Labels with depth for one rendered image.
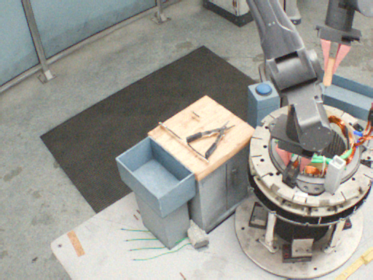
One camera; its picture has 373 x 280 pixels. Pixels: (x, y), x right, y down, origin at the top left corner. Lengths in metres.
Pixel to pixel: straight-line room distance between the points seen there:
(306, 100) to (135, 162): 0.58
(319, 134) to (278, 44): 0.15
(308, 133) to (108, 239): 0.79
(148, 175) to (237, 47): 2.18
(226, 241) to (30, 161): 1.69
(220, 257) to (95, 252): 0.35
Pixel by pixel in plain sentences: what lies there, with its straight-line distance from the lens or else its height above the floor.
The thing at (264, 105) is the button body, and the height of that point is 1.01.
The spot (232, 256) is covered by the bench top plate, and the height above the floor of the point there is 0.78.
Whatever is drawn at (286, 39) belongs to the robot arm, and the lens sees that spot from 0.71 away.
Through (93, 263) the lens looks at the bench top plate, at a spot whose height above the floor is 0.78.
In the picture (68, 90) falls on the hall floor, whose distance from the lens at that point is 3.14.
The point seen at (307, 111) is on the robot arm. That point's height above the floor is 1.41.
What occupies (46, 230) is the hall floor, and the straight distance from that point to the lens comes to 2.42.
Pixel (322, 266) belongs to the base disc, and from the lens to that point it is 1.26.
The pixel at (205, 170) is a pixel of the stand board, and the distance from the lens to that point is 1.09.
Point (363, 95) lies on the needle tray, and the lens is 1.39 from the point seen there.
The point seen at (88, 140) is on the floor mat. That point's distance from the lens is 2.72.
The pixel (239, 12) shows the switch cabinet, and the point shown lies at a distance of 3.44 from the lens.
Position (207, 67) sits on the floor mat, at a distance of 3.08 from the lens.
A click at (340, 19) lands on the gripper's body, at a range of 0.90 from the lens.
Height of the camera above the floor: 1.90
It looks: 46 degrees down
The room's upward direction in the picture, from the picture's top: 6 degrees counter-clockwise
